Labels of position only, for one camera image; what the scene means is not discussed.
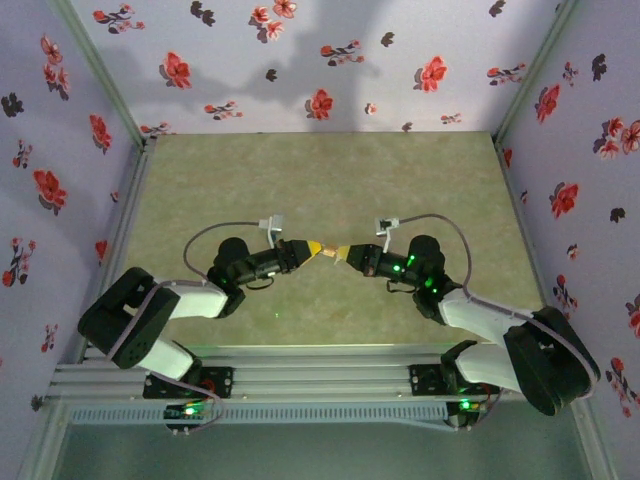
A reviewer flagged right controller board green light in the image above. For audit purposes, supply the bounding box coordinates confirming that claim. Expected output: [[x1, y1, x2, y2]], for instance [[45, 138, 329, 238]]
[[446, 397, 489, 432]]

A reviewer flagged controller board green light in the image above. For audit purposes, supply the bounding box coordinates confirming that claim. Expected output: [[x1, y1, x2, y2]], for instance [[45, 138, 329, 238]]
[[163, 399, 212, 434], [446, 397, 489, 432]]

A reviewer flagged left controller board green light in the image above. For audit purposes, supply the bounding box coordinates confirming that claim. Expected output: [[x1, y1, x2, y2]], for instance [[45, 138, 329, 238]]
[[163, 399, 212, 434]]

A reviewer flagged lavender right arm cable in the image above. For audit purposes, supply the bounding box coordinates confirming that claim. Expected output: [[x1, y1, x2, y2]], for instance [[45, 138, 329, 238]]
[[398, 213, 602, 434]]

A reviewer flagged lavender arm cable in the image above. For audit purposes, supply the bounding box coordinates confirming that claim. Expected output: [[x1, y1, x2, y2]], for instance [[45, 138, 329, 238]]
[[104, 221, 264, 436], [398, 213, 602, 434]]

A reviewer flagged lavender left arm cable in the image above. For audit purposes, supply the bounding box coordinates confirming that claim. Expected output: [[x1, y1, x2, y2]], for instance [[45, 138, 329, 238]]
[[104, 221, 264, 436]]

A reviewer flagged aluminium side rail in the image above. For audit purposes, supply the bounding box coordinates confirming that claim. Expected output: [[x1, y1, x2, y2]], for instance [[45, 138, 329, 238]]
[[493, 134, 551, 311], [97, 138, 159, 301]]

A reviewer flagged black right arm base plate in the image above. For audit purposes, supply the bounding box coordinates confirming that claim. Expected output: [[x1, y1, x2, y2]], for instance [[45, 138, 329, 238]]
[[408, 363, 501, 399]]

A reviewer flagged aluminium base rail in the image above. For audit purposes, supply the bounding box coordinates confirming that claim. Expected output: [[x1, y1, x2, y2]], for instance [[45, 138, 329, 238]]
[[47, 343, 596, 402]]

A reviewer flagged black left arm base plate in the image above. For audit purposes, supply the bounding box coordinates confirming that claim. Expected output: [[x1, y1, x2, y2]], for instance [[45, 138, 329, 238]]
[[143, 366, 235, 400]]

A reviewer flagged grey slotted cable duct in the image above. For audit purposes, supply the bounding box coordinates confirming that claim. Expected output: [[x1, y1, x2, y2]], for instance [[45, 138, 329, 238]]
[[67, 402, 449, 427]]

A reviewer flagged aluminium frame post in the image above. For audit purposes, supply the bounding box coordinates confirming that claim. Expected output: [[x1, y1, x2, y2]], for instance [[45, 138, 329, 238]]
[[492, 0, 586, 149], [14, 399, 74, 480], [572, 404, 619, 480], [47, 0, 157, 151]]

